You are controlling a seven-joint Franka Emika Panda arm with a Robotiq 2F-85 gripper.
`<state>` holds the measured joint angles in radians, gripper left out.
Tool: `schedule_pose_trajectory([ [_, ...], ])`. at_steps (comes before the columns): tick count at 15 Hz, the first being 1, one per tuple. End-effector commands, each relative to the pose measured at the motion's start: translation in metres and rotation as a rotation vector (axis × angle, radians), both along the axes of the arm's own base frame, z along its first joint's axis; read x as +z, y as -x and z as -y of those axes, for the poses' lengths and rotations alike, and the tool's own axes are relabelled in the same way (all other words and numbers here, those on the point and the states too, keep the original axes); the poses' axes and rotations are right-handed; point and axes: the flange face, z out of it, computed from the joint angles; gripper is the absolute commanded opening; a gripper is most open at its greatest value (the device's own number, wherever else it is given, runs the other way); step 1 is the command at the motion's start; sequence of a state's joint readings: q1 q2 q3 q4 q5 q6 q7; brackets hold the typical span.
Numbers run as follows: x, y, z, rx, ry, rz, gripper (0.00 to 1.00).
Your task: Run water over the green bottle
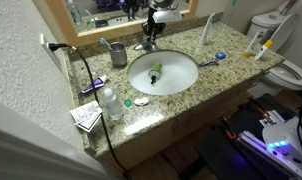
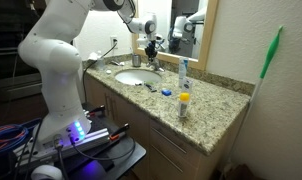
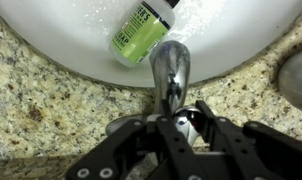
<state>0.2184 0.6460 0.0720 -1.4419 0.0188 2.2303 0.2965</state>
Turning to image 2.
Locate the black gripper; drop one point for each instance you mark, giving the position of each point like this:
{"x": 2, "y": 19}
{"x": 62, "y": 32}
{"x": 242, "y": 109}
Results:
{"x": 151, "y": 48}

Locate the chrome faucet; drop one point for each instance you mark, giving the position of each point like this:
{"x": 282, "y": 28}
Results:
{"x": 156, "y": 66}

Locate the green soap bottle black pump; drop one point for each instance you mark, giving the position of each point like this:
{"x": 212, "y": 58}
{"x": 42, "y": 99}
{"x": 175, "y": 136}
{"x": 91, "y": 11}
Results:
{"x": 149, "y": 82}

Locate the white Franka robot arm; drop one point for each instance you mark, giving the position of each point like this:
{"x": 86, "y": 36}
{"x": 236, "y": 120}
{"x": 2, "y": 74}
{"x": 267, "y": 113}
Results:
{"x": 54, "y": 60}

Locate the clear plastic bottle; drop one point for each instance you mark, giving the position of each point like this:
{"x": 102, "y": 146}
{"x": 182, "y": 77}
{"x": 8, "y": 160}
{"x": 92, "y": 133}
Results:
{"x": 100, "y": 61}

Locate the stainless steel tumbler cup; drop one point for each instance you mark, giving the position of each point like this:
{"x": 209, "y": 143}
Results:
{"x": 136, "y": 60}

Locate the white oval sink basin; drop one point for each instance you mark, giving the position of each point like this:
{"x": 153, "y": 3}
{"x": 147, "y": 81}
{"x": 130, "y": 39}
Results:
{"x": 131, "y": 76}

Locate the small blue box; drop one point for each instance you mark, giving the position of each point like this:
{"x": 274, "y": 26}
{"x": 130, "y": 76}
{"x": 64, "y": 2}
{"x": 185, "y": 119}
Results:
{"x": 166, "y": 92}

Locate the white contact lens case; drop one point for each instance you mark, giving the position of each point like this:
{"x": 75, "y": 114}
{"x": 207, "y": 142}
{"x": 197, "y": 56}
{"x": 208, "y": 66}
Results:
{"x": 108, "y": 71}

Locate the white tube yellow cap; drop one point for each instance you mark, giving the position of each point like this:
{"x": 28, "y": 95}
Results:
{"x": 183, "y": 106}

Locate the white paper packet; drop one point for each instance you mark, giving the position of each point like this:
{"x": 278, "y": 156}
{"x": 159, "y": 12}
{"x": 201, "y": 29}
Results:
{"x": 92, "y": 56}

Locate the wooden vanity cabinet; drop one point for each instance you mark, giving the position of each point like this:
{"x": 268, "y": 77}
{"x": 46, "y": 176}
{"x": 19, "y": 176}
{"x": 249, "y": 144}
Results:
{"x": 131, "y": 116}

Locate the wooden framed mirror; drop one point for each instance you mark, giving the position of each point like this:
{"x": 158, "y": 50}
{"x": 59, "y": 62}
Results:
{"x": 209, "y": 33}

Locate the black orange clamp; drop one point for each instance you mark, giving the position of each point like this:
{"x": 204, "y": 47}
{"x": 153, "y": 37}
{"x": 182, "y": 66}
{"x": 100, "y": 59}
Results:
{"x": 96, "y": 110}
{"x": 119, "y": 131}

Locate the black robot cart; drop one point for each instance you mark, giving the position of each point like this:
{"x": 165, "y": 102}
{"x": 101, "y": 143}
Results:
{"x": 124, "y": 153}

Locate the white round object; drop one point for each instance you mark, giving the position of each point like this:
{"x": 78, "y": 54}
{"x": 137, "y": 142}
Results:
{"x": 46, "y": 173}

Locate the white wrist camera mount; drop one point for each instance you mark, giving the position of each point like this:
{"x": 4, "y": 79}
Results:
{"x": 141, "y": 39}

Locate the white wall outlet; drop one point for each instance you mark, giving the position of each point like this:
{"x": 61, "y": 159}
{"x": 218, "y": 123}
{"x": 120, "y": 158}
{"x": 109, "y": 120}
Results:
{"x": 113, "y": 42}

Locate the aluminum base rail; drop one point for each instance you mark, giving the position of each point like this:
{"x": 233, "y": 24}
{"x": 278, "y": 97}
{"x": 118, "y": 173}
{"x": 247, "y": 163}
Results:
{"x": 91, "y": 140}

